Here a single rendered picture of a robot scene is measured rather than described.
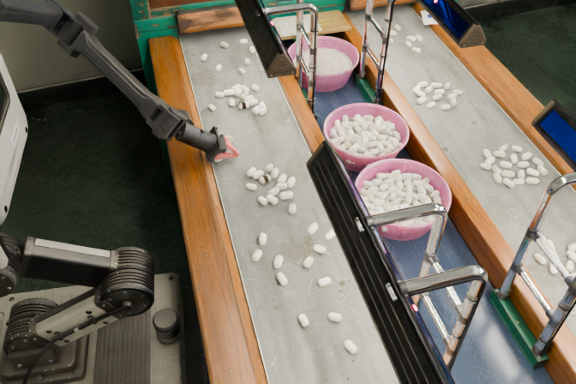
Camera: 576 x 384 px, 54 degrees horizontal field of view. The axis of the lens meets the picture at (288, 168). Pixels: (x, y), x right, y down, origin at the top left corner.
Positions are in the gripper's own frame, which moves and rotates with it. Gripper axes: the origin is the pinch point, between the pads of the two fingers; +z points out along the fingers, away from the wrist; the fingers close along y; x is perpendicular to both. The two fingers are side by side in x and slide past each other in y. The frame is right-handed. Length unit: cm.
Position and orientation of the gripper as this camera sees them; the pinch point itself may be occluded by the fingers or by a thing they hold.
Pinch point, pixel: (236, 154)
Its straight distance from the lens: 170.7
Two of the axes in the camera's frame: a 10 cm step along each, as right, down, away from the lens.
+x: -6.1, 6.8, 4.1
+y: -2.6, -6.6, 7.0
